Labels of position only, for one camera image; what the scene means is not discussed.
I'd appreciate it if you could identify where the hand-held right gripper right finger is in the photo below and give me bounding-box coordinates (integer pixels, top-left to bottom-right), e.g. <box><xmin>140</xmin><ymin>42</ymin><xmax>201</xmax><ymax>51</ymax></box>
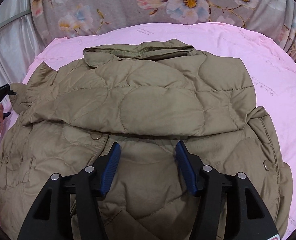
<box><xmin>175</xmin><ymin>141</ymin><xmax>280</xmax><ymax>240</ymax></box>

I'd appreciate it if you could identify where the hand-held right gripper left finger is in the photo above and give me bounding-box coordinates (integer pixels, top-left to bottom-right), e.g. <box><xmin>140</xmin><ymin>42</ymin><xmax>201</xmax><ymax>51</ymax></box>
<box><xmin>17</xmin><ymin>142</ymin><xmax>121</xmax><ymax>240</ymax></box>

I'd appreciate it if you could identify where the khaki quilted jacket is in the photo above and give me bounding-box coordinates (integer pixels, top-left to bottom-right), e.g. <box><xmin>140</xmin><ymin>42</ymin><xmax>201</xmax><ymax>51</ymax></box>
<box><xmin>0</xmin><ymin>39</ymin><xmax>293</xmax><ymax>240</ymax></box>

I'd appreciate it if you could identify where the white sheer curtain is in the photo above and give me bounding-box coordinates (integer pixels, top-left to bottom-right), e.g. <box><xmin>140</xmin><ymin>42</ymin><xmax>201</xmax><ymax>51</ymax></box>
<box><xmin>0</xmin><ymin>0</ymin><xmax>47</xmax><ymax>100</ymax></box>

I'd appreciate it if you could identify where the pink bed sheet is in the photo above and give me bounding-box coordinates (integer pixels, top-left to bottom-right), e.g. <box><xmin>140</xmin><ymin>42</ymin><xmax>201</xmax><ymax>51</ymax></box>
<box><xmin>0</xmin><ymin>22</ymin><xmax>296</xmax><ymax>233</ymax></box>

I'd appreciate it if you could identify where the grey floral blanket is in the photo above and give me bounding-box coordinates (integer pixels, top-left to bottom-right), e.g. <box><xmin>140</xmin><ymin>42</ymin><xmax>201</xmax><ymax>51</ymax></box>
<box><xmin>29</xmin><ymin>0</ymin><xmax>296</xmax><ymax>60</ymax></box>

